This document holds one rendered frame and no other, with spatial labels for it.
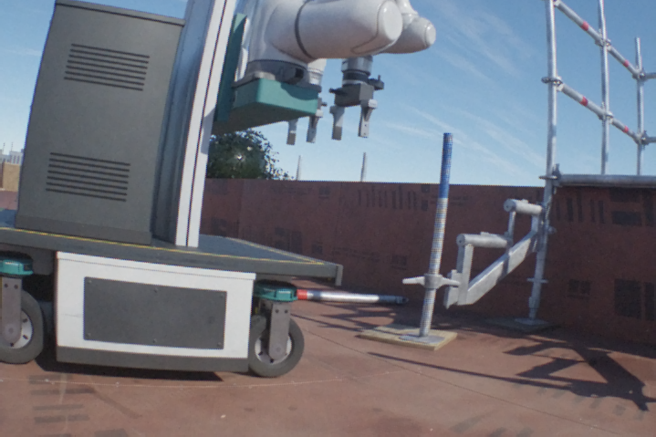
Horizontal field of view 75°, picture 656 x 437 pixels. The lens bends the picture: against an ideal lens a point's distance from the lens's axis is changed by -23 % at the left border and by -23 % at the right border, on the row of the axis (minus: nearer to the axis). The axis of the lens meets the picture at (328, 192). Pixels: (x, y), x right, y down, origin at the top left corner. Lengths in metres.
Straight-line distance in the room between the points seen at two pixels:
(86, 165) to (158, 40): 0.32
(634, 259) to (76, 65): 2.29
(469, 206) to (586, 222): 0.82
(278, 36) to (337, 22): 0.16
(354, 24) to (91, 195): 0.68
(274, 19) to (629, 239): 1.86
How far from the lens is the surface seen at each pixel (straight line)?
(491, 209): 2.96
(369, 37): 1.18
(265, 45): 1.30
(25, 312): 1.21
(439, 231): 1.95
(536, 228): 2.51
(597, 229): 2.58
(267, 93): 1.23
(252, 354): 1.33
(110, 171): 1.16
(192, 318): 1.16
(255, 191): 5.05
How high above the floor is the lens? 0.43
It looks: 3 degrees up
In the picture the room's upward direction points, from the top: 7 degrees clockwise
